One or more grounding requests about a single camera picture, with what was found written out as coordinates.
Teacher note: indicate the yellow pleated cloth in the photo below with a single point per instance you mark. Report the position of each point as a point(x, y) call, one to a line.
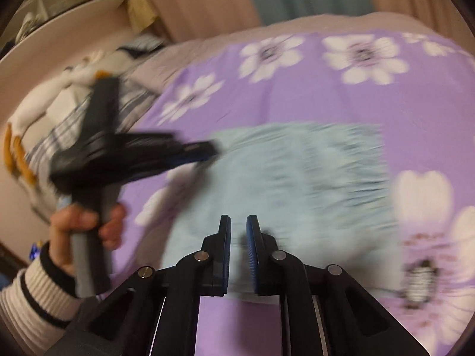
point(143, 11)

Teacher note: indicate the light blue strawberry pants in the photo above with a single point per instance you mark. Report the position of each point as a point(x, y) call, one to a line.
point(297, 193)

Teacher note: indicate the large plaid pillow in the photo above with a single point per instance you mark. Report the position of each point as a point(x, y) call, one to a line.
point(135, 100)

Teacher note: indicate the person's left hand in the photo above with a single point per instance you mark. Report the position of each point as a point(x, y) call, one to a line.
point(63, 230)

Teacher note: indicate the small dark plaid pillow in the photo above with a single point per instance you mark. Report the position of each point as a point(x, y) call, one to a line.
point(143, 46)

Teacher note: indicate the purple floral blanket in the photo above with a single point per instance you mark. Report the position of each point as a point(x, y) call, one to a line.
point(297, 92)

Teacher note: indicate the white plush goose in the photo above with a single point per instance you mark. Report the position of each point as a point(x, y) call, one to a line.
point(33, 107)

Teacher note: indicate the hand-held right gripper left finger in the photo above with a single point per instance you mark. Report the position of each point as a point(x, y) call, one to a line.
point(225, 263)

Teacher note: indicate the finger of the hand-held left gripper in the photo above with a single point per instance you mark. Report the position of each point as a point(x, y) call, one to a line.
point(193, 152)

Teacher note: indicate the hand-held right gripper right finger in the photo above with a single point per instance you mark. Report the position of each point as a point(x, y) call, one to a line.
point(253, 252)

